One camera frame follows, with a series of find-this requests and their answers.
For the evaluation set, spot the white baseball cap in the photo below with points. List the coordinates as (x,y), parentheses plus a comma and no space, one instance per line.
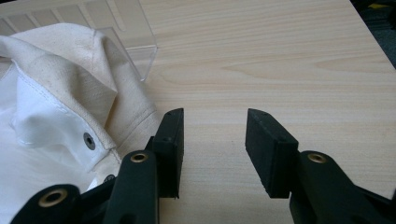
(62,102)

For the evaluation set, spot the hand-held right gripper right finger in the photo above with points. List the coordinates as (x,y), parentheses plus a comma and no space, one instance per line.
(271,155)

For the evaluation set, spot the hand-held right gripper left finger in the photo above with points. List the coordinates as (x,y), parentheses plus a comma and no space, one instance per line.
(169,149)

